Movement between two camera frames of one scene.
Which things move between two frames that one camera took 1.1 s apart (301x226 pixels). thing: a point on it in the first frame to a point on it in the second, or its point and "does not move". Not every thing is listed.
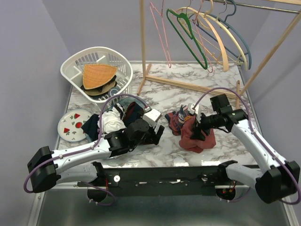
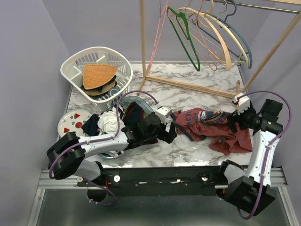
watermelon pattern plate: [69, 124] does not move
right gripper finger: [197, 133] to [232, 119]
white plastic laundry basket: [98, 75] does not move
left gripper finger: [153, 138] to [169, 137]
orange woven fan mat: [93, 75] does not move
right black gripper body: [209, 122] to [248, 117]
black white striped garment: [112, 120] does not move
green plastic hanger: [183, 19] to [178, 23]
